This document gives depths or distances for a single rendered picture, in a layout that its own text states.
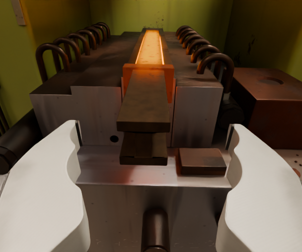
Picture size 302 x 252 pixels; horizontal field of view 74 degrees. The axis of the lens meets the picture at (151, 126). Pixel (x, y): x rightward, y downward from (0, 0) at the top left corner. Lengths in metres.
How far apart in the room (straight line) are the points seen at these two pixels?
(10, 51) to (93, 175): 0.27
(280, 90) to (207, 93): 0.09
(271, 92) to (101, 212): 0.23
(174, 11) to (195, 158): 0.52
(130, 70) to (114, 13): 0.50
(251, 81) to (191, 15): 0.43
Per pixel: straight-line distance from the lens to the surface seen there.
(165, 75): 0.19
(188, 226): 0.26
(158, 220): 0.22
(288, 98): 0.26
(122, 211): 0.23
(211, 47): 0.27
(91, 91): 0.22
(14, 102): 0.45
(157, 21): 0.68
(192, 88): 0.21
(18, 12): 0.38
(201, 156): 0.22
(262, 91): 0.26
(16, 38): 0.40
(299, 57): 0.41
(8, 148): 0.23
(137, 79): 0.16
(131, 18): 0.68
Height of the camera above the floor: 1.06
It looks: 32 degrees down
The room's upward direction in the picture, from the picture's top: 1 degrees clockwise
